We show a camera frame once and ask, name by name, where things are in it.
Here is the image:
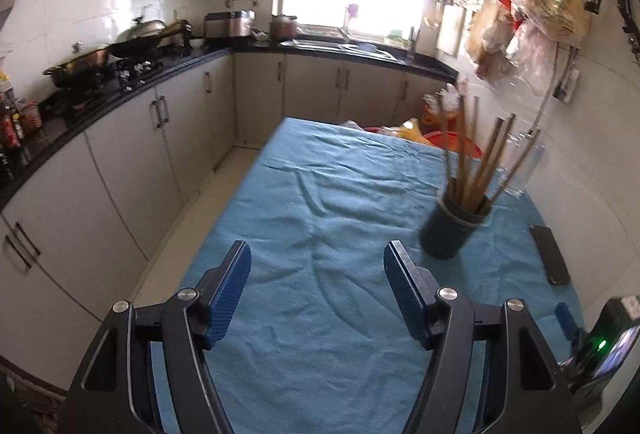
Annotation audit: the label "silver countertop appliance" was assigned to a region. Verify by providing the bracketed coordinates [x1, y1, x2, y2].
[204, 10, 256, 40]

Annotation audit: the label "wall charger plug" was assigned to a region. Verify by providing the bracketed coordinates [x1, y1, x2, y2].
[552, 67, 581, 104]

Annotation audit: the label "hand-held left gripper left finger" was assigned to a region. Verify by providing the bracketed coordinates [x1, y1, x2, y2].
[59, 240, 252, 434]

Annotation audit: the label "clear bag with orange contents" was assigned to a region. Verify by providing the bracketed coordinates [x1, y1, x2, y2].
[422, 84, 462, 127]

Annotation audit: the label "white cutting board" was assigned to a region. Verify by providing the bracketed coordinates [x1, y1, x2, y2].
[436, 4, 468, 58]

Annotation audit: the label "dark frying pan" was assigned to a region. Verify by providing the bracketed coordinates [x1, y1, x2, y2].
[42, 45, 113, 89]

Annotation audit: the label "black phone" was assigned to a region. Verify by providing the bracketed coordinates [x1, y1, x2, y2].
[529, 224, 572, 286]

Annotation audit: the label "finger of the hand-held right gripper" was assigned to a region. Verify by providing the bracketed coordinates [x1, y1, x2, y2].
[554, 302, 583, 345]

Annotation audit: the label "bundle of clear plastic bags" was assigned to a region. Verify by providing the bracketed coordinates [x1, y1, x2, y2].
[465, 0, 561, 95]

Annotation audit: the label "blue towel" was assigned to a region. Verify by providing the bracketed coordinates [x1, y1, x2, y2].
[150, 117, 586, 434]

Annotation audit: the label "yellow snack bag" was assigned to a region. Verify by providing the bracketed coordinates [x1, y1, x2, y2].
[385, 118, 433, 145]

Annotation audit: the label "row of seasoning bottles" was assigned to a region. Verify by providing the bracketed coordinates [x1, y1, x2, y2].
[0, 72, 43, 185]

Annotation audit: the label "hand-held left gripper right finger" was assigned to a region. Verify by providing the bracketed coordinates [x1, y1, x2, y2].
[383, 240, 583, 434]

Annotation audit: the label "black utensil holder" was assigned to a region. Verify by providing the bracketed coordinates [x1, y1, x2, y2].
[419, 189, 493, 261]

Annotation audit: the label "steel kitchen sink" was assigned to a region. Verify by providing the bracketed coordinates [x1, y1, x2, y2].
[280, 37, 401, 60]

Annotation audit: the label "bunch of brown chopsticks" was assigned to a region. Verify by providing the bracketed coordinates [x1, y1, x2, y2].
[442, 95, 542, 215]

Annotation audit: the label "white kitchen base cabinets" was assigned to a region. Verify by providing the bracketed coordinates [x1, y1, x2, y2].
[0, 52, 451, 390]

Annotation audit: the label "black gas stove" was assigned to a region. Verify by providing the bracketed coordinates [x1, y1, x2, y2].
[47, 57, 166, 110]

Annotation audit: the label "wok with steel lid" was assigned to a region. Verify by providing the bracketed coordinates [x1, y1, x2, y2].
[107, 16, 171, 58]

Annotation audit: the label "thin charger cable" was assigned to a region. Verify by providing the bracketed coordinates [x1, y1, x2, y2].
[500, 42, 562, 197]

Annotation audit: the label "red plastic basin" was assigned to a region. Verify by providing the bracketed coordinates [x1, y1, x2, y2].
[422, 130, 483, 159]

